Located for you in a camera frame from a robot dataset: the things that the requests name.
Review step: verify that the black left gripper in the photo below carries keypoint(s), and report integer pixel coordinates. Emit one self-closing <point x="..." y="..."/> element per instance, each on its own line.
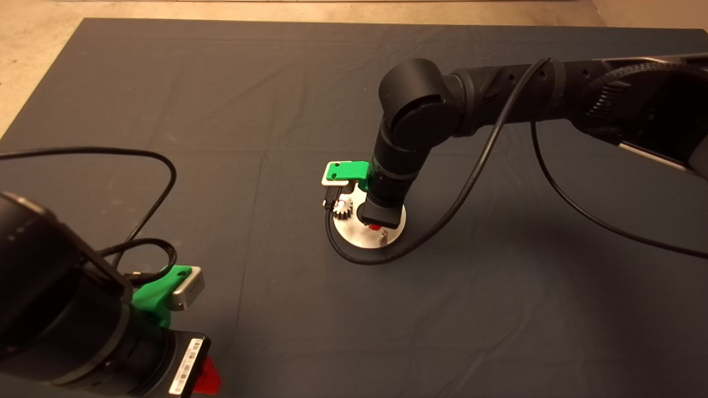
<point x="180" y="365"/>

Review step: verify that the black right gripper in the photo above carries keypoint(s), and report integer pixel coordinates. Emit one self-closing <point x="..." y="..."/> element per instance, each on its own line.
<point x="381" y="213"/>

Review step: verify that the steel planetary gear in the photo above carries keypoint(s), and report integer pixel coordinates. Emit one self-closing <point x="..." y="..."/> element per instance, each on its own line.
<point x="342" y="209"/>

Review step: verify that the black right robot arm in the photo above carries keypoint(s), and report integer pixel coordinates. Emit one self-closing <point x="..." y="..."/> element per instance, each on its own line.
<point x="498" y="94"/>

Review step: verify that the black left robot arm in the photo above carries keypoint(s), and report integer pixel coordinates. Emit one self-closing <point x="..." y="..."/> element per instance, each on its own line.
<point x="50" y="309"/>

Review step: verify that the round metal carrier plate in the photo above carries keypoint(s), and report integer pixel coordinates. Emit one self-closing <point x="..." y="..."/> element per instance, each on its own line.
<point x="359" y="240"/>

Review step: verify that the dark grey table cloth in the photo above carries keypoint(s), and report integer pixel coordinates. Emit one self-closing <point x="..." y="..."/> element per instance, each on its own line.
<point x="221" y="83"/>

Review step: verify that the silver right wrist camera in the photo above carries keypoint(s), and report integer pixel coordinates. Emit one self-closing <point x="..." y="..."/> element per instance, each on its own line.
<point x="332" y="183"/>

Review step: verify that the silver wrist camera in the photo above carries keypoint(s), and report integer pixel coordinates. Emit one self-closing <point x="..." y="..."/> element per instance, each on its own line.
<point x="188" y="290"/>
<point x="332" y="183"/>

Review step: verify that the green right camera mount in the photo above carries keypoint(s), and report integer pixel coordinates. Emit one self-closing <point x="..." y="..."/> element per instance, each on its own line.
<point x="345" y="170"/>

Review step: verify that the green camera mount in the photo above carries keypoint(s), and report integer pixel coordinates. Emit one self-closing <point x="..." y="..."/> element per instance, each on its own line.
<point x="152" y="296"/>
<point x="345" y="170"/>

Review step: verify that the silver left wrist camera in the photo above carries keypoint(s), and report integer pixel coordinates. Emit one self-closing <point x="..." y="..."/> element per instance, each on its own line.
<point x="188" y="290"/>

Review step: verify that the green left camera mount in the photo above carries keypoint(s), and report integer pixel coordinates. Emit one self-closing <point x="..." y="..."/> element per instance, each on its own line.
<point x="152" y="296"/>

